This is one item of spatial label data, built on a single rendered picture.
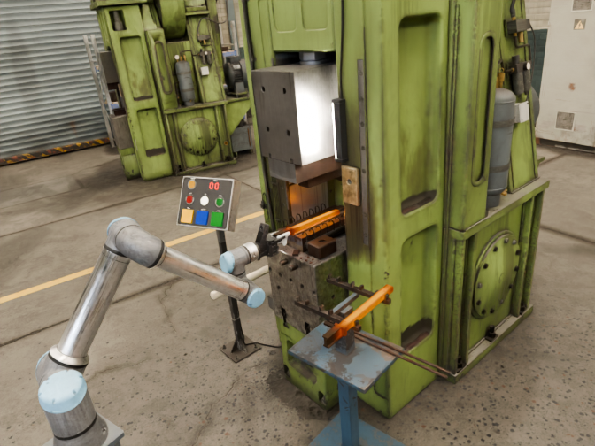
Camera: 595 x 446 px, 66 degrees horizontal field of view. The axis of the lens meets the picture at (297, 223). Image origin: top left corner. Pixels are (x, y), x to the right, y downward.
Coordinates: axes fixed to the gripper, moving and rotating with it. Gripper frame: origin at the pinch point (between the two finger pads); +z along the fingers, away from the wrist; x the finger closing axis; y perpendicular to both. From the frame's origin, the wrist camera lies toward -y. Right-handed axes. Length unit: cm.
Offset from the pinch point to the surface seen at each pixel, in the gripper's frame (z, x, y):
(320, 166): 18.5, 7.3, -29.1
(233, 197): -2.5, -41.1, -8.6
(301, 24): 18, 3, -91
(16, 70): 49, -790, -49
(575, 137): 536, -63, 90
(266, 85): 4, -7, -68
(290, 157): 3.4, 5.0, -37.1
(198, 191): -12, -61, -11
